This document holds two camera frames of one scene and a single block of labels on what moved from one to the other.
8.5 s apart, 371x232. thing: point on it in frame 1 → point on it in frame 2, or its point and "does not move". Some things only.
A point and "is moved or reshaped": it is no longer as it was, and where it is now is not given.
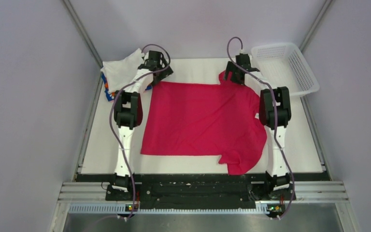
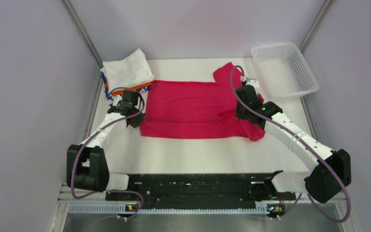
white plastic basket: x=282 y=65 does not move
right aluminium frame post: x=322 y=13 does not move
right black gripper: x=232 y=67 → x=238 y=114
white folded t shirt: x=120 y=72 does not move
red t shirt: x=222 y=119 is moved or reshaped
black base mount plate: x=200 y=189 does not move
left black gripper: x=164 y=74 → x=139 y=120
